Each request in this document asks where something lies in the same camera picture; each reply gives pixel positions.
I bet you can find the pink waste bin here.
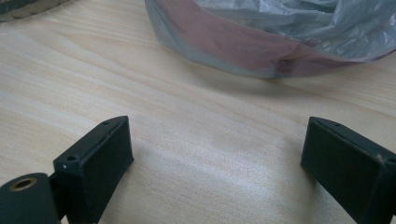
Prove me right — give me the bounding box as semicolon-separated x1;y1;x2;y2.
155;0;396;78

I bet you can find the bin with plastic liner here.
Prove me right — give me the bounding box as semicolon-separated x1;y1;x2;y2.
144;0;396;78

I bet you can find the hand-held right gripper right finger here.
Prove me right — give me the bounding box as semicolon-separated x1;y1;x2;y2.
300;116;396;224

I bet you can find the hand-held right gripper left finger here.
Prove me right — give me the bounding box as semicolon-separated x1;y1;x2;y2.
52;115;134;224

